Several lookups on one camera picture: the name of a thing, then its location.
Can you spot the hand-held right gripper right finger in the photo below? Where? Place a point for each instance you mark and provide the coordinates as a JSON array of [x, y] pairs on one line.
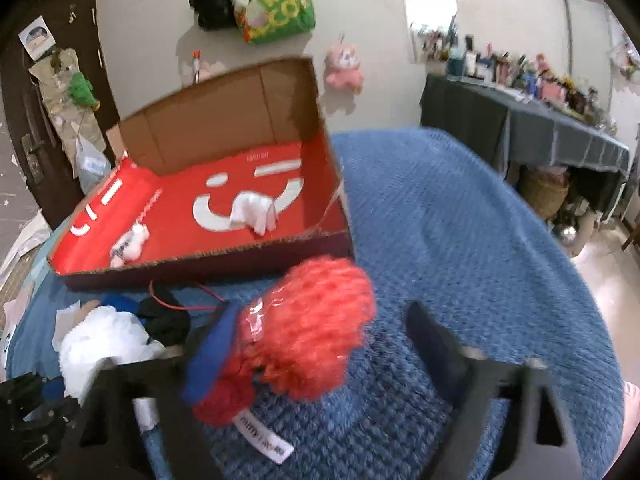
[[430, 340]]

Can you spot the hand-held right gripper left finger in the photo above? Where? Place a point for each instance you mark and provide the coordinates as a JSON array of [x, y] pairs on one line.
[[210, 355]]

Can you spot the dark red fluffy cloth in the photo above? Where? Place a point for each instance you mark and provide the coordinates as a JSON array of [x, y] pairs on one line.
[[225, 400]]

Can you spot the black fluffy pompom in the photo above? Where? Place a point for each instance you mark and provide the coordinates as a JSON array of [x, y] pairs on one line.
[[165, 322]]

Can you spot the blue towel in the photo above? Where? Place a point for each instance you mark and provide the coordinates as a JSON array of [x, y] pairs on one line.
[[117, 302]]

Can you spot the red mesh bath pouf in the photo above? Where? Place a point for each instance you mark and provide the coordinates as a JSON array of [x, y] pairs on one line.
[[315, 325]]

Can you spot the white mesh bath pouf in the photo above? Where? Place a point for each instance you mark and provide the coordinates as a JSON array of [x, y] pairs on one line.
[[100, 345]]

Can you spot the cardboard box with red lining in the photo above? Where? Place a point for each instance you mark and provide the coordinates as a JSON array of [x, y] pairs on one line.
[[175, 200]]

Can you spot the blue knitted blanket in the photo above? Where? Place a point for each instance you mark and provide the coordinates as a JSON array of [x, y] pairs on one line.
[[450, 240]]

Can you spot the white fluffy bow toy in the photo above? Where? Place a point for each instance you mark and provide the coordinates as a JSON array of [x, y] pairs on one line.
[[131, 242]]

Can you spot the white folded cloth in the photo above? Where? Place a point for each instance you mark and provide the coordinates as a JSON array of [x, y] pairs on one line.
[[255, 210]]

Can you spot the wicker basket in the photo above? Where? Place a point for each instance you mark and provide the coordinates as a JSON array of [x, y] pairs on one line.
[[545, 195]]

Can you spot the clear plastic bag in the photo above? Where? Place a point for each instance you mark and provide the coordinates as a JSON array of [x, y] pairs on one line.
[[92, 165]]

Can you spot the table with grey cloth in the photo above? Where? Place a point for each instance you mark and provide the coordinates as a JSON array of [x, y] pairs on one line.
[[525, 130]]

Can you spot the row of bottles and trinkets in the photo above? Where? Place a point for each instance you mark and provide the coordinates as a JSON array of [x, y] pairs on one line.
[[500, 67]]

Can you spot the pink plush toy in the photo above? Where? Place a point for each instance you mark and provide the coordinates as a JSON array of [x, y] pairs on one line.
[[342, 67]]

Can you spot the clear bottle with orange cap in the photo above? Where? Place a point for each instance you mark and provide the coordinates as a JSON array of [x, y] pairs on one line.
[[196, 67]]

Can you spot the green plush toy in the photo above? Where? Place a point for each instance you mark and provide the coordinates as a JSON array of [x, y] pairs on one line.
[[80, 87]]

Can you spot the crumpled brown paper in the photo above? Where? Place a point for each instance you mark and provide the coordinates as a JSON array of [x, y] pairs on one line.
[[55, 95]]

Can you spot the dark wooden door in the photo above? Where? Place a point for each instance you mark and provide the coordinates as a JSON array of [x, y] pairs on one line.
[[15, 110]]

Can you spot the white framed mirror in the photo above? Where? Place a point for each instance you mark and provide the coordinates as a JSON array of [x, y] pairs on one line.
[[430, 0]]

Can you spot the green tote bag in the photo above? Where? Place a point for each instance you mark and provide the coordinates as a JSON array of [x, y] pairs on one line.
[[280, 10]]

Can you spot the round picture sticker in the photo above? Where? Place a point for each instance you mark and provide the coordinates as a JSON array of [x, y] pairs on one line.
[[36, 37]]

